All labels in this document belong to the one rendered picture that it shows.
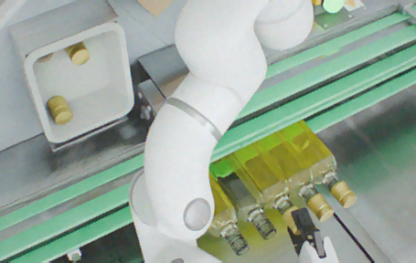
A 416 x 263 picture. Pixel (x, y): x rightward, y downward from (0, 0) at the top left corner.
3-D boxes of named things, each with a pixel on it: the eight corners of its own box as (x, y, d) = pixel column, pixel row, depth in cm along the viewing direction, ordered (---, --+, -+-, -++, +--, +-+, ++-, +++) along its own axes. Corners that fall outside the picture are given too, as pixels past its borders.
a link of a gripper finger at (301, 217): (319, 239, 106) (305, 208, 110) (322, 230, 103) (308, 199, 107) (302, 244, 105) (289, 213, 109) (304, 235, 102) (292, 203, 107)
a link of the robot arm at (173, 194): (154, 96, 82) (90, 180, 80) (191, 99, 70) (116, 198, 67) (223, 156, 87) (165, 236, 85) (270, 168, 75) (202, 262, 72)
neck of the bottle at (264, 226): (249, 223, 112) (262, 242, 109) (250, 215, 109) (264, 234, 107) (262, 215, 113) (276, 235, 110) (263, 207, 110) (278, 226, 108)
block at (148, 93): (138, 117, 119) (154, 142, 115) (133, 84, 111) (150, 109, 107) (154, 110, 120) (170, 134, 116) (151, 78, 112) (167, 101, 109)
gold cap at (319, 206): (304, 208, 115) (318, 225, 112) (307, 198, 112) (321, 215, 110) (319, 200, 116) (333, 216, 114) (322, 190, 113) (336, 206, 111)
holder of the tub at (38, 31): (40, 131, 116) (54, 159, 112) (6, 26, 95) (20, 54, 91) (119, 99, 122) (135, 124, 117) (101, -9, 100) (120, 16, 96)
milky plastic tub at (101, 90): (35, 116, 112) (50, 148, 107) (5, 27, 94) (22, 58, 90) (117, 82, 117) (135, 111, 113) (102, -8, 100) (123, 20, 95)
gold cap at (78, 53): (60, 38, 100) (69, 53, 98) (80, 31, 101) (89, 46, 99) (64, 54, 103) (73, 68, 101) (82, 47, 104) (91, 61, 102)
